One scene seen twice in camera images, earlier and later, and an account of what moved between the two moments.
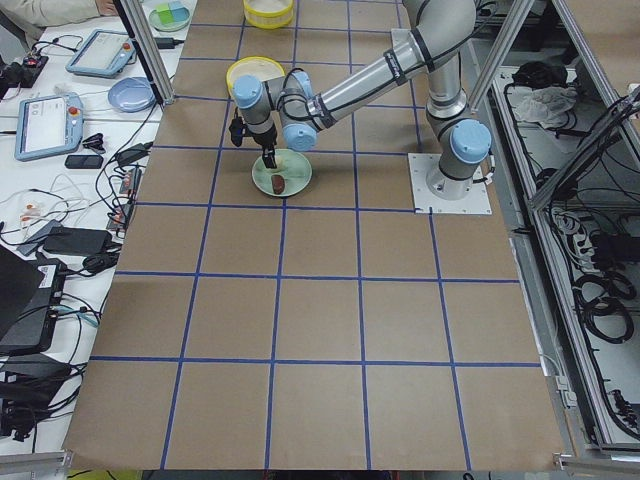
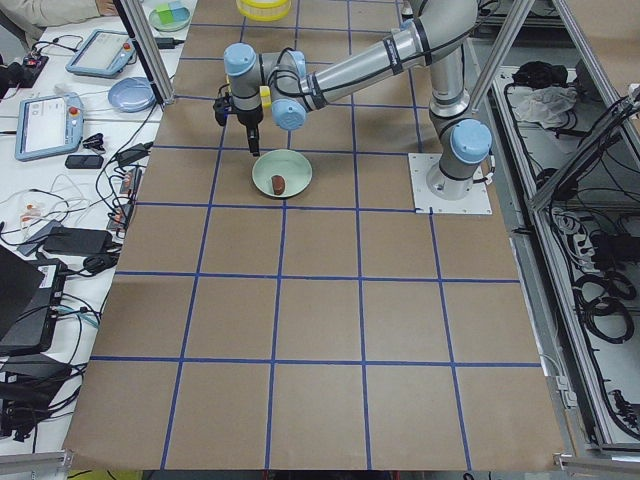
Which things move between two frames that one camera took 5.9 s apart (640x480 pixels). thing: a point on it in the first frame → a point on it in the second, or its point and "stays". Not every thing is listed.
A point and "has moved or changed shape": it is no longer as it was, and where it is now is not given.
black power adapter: x=77 y=240 stays
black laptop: x=31 y=290 stays
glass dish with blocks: x=169 y=16 stays
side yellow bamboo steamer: x=269 y=14 has moved or changed shape
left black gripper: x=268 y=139 → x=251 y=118
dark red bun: x=278 y=183 stays
